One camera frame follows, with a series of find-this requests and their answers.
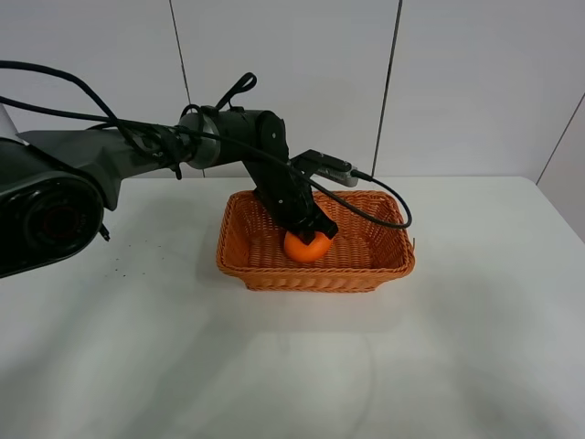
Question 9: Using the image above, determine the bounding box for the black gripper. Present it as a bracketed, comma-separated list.
[243, 157, 338, 241]

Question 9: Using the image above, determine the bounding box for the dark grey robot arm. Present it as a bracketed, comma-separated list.
[1, 107, 338, 277]

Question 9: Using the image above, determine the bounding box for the orange fruit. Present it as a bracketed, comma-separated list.
[283, 205, 333, 263]

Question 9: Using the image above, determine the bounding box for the orange wicker basket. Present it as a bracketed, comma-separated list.
[216, 191, 415, 293]

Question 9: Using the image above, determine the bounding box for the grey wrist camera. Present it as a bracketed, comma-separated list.
[291, 150, 358, 187]

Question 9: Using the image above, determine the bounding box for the black cable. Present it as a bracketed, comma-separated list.
[0, 60, 413, 230]

